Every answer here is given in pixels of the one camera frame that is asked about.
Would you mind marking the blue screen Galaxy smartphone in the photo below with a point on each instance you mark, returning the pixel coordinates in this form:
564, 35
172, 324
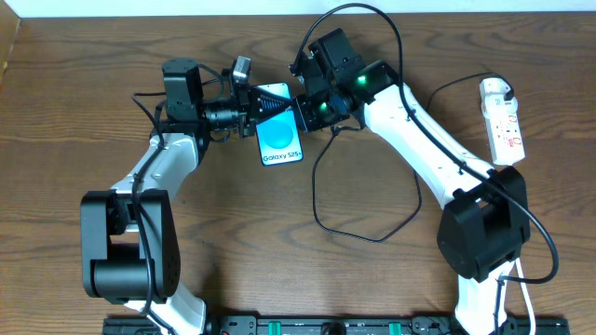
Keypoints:
278, 138

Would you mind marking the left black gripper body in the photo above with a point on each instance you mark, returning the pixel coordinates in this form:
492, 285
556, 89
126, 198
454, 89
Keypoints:
247, 110

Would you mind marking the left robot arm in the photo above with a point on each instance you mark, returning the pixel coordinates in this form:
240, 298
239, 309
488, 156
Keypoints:
130, 250

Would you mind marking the white power strip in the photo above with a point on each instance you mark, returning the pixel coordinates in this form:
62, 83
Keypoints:
503, 128

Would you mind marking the white USB charger plug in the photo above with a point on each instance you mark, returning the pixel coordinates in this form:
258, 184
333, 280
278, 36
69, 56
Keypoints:
496, 85

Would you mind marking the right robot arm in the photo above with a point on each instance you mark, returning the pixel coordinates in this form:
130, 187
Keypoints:
484, 221

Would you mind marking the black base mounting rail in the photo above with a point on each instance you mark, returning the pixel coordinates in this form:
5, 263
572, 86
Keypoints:
251, 325

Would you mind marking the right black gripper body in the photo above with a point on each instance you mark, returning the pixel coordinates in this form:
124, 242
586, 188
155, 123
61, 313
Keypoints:
301, 112

